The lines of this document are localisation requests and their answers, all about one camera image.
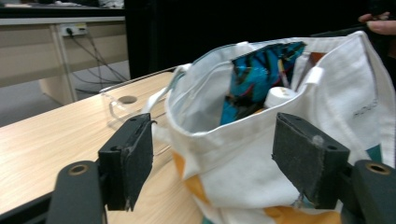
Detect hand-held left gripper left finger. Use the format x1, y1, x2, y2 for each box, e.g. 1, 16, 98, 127
97, 112, 157, 213

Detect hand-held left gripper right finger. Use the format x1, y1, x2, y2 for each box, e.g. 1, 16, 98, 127
271, 111, 352, 210

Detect clear plastic tray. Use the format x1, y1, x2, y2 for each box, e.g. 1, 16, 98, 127
99, 69, 176, 157

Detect white tote bag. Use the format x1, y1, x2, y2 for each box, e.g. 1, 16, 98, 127
141, 30, 396, 224

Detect white-capped drink bottle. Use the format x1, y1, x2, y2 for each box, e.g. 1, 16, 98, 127
263, 86, 301, 110

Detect blue chip bag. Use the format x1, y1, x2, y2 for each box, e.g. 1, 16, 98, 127
219, 41, 307, 126

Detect brown carton box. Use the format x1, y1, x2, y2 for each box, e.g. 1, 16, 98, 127
293, 51, 327, 92

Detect black curtain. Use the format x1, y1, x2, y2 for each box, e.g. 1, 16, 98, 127
124, 0, 396, 78

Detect beige desk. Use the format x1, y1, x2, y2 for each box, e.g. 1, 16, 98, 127
0, 0, 130, 105

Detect black floor cables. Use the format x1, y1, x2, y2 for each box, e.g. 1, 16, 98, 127
66, 27, 130, 94

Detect wall power socket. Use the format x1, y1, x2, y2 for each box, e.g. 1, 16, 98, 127
60, 22, 89, 37

